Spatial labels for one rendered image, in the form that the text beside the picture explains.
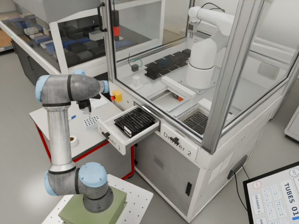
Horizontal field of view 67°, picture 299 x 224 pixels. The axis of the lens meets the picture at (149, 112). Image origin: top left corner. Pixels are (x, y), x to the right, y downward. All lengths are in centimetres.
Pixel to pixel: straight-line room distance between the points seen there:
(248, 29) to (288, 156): 220
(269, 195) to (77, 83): 95
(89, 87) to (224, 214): 170
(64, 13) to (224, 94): 132
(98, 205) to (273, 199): 78
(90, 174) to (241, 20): 87
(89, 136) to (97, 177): 67
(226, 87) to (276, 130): 222
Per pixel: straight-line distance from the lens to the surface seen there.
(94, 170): 106
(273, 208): 113
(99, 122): 152
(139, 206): 132
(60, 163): 107
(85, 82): 99
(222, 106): 112
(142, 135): 148
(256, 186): 121
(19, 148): 287
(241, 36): 96
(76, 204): 126
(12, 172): 268
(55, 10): 188
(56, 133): 103
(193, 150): 138
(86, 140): 164
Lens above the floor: 194
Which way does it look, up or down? 40 degrees down
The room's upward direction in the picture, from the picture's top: 2 degrees clockwise
